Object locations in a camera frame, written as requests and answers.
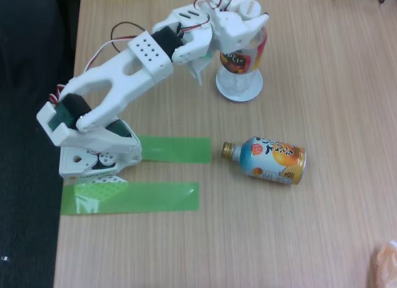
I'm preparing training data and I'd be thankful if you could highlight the orange plastic bag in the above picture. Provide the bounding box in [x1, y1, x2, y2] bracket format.
[370, 240, 397, 288]

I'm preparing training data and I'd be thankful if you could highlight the white round plate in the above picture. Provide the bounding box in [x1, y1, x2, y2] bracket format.
[215, 69, 264, 102]

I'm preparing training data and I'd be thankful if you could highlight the green tape strip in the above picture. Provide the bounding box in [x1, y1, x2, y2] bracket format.
[60, 181, 200, 216]
[136, 135, 212, 164]

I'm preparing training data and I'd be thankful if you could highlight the orange juice bottle can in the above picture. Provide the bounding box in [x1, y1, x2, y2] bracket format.
[221, 135, 307, 186]

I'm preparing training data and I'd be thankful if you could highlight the clear plastic bottle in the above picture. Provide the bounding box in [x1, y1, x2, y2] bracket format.
[216, 0, 269, 96]

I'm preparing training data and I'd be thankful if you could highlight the red white black servo cable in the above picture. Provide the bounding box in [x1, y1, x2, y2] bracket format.
[83, 21, 149, 73]
[179, 0, 236, 34]

